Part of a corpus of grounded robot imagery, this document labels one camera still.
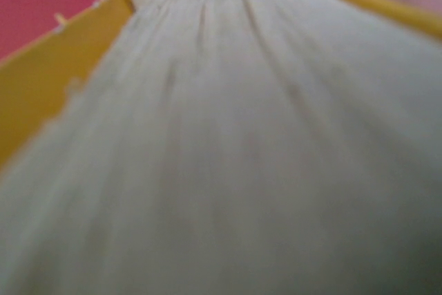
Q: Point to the yellow book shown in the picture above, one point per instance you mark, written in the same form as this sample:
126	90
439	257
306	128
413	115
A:
221	153

